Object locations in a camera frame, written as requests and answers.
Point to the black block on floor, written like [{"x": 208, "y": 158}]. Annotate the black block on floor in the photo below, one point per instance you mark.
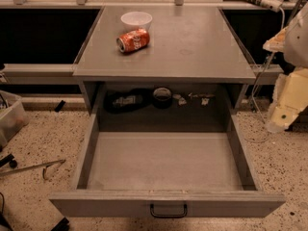
[{"x": 59, "y": 106}]

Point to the white bowl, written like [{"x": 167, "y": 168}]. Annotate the white bowl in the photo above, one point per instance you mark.
[{"x": 136, "y": 20}]

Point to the clear plastic bin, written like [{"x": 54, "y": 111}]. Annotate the clear plastic bin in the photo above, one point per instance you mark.
[{"x": 12, "y": 116}]

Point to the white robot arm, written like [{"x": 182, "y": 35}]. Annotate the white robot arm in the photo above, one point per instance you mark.
[{"x": 292, "y": 41}]

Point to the grey drawer cabinet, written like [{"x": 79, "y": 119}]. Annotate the grey drawer cabinet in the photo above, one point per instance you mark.
[{"x": 189, "y": 44}]

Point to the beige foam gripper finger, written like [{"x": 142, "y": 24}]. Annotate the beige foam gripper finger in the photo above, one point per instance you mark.
[{"x": 290, "y": 98}]

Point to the orange soda can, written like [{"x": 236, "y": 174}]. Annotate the orange soda can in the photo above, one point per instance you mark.
[{"x": 133, "y": 41}]

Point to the black pouch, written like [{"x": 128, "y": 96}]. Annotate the black pouch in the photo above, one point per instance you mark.
[{"x": 125, "y": 102}]

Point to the grey top drawer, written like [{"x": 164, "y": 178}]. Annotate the grey top drawer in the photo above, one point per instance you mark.
[{"x": 121, "y": 174}]

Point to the black top drawer handle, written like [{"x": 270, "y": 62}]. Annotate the black top drawer handle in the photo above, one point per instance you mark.
[{"x": 162, "y": 211}]

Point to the metal rod on floor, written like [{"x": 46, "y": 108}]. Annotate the metal rod on floor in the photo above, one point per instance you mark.
[{"x": 19, "y": 170}]

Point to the black tape roll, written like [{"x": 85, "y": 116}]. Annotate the black tape roll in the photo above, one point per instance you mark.
[{"x": 162, "y": 98}]

